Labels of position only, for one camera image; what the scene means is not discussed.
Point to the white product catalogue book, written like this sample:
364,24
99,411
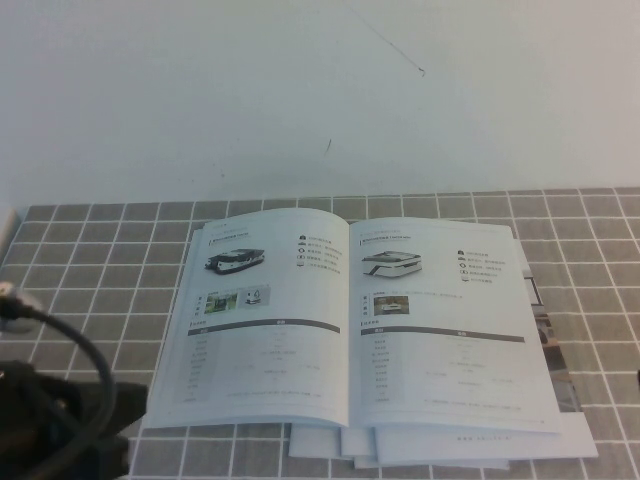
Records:
310,310

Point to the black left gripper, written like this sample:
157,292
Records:
45,430

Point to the beige panel edge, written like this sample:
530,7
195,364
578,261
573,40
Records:
7,227

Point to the grey white-checked tablecloth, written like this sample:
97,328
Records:
100,250

